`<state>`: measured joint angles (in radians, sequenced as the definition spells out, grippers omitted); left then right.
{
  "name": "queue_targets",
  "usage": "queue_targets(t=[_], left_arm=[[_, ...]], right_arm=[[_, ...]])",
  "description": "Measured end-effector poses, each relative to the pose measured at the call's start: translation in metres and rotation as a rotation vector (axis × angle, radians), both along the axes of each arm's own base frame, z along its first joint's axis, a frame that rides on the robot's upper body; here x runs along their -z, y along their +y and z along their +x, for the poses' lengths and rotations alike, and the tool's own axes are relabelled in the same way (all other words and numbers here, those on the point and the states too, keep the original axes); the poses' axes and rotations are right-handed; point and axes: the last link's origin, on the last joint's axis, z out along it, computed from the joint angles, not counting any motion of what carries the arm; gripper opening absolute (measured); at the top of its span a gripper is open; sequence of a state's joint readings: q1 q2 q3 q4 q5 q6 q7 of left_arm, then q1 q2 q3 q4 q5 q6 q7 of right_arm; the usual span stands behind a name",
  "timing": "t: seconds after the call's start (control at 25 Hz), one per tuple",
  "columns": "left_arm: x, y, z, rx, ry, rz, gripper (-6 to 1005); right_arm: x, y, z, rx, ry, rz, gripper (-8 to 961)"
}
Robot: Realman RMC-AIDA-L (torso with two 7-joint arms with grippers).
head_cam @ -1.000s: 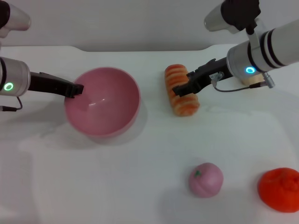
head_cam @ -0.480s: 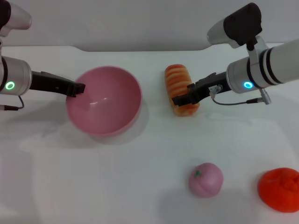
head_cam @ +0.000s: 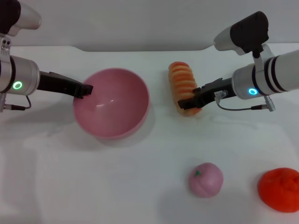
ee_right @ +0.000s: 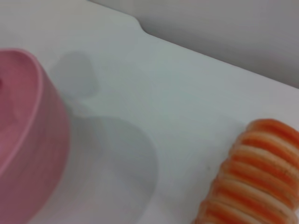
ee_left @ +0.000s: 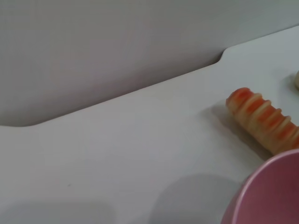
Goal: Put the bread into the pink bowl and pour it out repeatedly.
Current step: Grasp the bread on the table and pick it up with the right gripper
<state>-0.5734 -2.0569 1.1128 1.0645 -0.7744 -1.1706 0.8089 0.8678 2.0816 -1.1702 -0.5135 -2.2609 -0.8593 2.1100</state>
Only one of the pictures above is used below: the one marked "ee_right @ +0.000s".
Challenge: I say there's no orange striped bread roll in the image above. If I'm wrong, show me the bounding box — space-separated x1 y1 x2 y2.
194 118 299 224

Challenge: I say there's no pink plastic bowl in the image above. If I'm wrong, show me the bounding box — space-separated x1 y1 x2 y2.
0 48 71 224

